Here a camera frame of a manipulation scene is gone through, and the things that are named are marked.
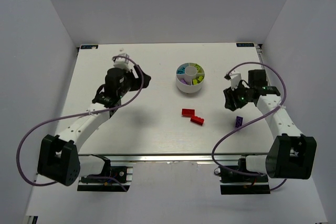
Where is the red stepped lego brick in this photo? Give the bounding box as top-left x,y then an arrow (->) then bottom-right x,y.
190,115 -> 204,125

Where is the lime lego brick small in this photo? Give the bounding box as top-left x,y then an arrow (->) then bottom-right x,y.
192,76 -> 204,86

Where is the teal lego brick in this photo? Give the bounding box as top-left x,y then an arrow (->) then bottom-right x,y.
176,67 -> 185,74

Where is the white round divided container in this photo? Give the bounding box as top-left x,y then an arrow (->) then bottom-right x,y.
175,62 -> 205,94

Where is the lime lego plate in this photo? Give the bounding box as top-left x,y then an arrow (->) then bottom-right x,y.
194,64 -> 204,73

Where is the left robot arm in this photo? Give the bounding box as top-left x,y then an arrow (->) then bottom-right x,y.
37,65 -> 151,186

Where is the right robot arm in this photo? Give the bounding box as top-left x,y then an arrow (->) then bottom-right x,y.
223,69 -> 317,179

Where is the red flat lego brick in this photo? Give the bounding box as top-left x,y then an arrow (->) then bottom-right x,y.
181,108 -> 195,117

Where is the right corner label sticker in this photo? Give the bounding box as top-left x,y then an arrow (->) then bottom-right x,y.
236,42 -> 255,47

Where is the corner label sticker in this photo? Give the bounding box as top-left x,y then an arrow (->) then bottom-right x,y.
80,45 -> 98,50
236,42 -> 255,47

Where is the left corner label sticker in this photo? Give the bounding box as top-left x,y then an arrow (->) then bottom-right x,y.
80,45 -> 98,50

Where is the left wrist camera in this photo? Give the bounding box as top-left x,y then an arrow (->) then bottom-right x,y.
112,53 -> 131,72

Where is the aluminium frame rail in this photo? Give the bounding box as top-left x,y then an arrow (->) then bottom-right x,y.
78,152 -> 271,163

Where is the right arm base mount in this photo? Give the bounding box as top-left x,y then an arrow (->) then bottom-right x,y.
213,166 -> 270,195

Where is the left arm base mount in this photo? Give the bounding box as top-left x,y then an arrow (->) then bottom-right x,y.
77,155 -> 133,193

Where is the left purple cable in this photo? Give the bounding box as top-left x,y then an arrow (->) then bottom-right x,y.
16,55 -> 144,192

